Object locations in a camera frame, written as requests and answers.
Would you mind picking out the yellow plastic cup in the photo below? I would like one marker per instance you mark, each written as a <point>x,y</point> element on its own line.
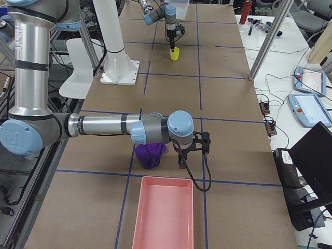
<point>174,53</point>

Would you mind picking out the teach pendant far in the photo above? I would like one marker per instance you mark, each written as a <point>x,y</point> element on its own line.
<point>310,81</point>

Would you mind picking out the purple cloth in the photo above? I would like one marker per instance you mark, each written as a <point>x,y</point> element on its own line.
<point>149,155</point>

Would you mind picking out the teach pendant near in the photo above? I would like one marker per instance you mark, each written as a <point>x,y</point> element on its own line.
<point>309,109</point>

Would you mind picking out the pink plastic tray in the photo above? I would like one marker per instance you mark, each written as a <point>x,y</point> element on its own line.
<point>164,214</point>

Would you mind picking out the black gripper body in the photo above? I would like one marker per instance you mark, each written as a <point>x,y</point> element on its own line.
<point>182,152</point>
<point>171,34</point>

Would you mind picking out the red cylinder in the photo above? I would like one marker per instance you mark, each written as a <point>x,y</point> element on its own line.
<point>245,11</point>

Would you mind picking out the grey aluminium post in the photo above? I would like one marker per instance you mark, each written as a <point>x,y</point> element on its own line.
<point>276,24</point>

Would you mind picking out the black laptop on stand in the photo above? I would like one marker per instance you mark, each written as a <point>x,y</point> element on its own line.
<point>305,174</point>

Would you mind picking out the white chair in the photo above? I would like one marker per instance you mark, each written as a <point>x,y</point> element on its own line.
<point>78,84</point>

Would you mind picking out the teach pendant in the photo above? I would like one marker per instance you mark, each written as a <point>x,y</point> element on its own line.
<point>309,109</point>
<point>310,81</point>

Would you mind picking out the clear plastic bin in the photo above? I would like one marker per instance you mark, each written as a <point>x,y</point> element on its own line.
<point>181,8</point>

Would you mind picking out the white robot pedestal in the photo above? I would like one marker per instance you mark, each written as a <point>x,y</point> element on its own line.
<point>118,67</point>

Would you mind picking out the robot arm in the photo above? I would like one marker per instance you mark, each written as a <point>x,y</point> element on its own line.
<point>164,11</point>
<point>32,126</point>

